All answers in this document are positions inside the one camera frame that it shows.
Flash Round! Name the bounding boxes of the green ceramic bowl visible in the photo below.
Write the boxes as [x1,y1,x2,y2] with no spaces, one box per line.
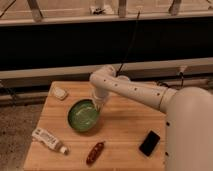
[67,99,100,132]

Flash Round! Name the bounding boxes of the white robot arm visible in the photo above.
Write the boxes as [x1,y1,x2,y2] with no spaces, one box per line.
[89,65,213,171]

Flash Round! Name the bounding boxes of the white plastic cup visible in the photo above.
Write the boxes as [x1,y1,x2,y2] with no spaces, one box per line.
[117,75,130,81]

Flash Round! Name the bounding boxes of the small white box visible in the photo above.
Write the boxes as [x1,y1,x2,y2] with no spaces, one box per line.
[52,87,68,101]

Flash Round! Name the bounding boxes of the brown sausage toy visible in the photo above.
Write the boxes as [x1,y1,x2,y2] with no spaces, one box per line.
[86,141,105,165]

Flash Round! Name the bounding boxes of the black smartphone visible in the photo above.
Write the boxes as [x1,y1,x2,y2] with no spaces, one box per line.
[139,131,160,156]

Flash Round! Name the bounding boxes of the white tube bottle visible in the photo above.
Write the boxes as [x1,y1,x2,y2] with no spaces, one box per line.
[32,128,69,155]

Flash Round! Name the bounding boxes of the black hanging cable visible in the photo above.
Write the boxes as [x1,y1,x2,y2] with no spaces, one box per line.
[114,9,142,76]

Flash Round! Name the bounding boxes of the black floor cables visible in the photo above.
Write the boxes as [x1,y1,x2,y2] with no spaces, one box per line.
[156,71,188,89]

